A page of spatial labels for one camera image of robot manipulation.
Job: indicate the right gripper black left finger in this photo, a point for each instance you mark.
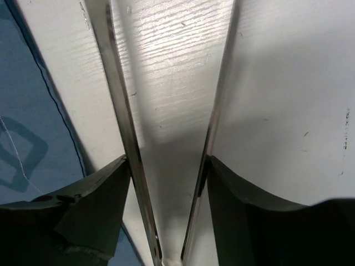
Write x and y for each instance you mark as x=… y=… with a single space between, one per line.
x=78 y=224

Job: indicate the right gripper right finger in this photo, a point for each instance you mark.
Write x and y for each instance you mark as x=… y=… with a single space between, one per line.
x=254 y=227

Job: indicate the metal tongs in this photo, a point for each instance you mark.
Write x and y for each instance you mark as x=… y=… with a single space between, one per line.
x=100 y=15

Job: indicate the blue letter-print placemat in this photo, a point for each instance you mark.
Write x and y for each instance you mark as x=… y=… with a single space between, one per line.
x=39 y=150

